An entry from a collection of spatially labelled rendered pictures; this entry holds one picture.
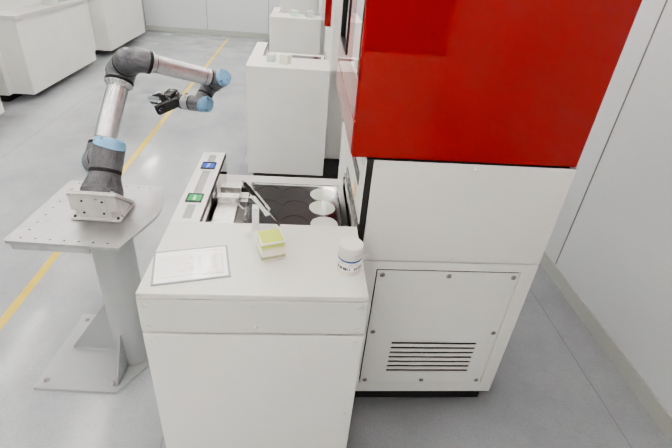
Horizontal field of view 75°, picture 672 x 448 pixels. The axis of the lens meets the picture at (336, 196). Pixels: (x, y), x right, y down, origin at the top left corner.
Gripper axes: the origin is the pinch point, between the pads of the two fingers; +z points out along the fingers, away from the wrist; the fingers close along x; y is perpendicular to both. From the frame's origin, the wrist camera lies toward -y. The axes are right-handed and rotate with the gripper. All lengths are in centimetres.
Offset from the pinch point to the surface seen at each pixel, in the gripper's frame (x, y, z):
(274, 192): -12, -34, -86
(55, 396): -69, -123, -7
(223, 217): -6, -56, -77
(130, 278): -32, -78, -34
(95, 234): 0, -80, -39
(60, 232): 2, -84, -27
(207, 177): -1, -43, -63
